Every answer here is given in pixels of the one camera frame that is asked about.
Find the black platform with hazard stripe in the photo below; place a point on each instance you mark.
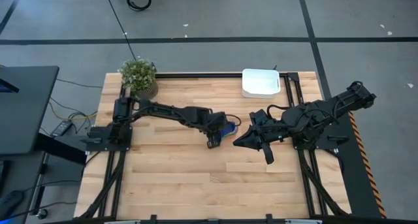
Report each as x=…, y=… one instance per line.
x=356, y=178

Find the dark indigo measuring cup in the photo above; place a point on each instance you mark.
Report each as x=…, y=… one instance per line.
x=228, y=131

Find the white plastic basket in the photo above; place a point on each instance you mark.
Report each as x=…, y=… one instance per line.
x=259, y=83

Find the black aluminium table frame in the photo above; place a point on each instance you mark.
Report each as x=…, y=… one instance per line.
x=196, y=75

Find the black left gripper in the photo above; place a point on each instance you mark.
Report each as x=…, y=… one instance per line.
x=212, y=121

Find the black power adapter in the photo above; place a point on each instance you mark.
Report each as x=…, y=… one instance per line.
x=61, y=128

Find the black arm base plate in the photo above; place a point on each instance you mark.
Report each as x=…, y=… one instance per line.
x=338, y=140
x=98, y=145

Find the green plant in ribbed pot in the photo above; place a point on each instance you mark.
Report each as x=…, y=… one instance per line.
x=138, y=75

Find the black table clamp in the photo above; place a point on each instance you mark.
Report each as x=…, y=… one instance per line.
x=153, y=218
x=269, y=218

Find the black caster wheel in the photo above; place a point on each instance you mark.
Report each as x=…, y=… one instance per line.
x=42, y=214

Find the black desk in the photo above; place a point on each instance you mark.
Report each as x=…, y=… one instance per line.
x=26, y=113

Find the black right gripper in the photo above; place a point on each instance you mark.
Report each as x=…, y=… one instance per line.
x=274, y=129

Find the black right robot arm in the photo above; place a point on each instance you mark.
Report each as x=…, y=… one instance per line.
x=326, y=114

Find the black computer mouse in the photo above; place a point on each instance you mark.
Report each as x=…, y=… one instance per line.
x=9, y=202

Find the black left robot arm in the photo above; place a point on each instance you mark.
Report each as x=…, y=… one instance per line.
x=163, y=111

